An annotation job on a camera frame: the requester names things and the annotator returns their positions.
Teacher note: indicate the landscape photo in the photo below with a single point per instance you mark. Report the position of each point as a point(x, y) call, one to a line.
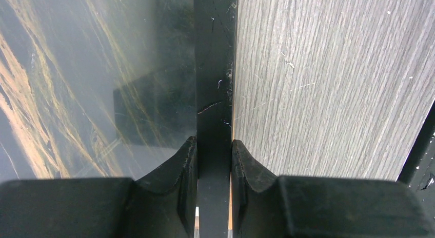
point(93, 88)

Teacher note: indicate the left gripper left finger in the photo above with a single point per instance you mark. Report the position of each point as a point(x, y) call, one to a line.
point(160, 204)

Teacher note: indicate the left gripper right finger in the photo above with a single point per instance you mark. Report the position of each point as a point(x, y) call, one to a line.
point(267, 205)

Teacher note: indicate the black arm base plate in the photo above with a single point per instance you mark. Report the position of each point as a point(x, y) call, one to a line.
point(418, 170)

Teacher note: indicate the black wooden picture frame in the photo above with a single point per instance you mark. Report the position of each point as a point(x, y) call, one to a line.
point(214, 38)

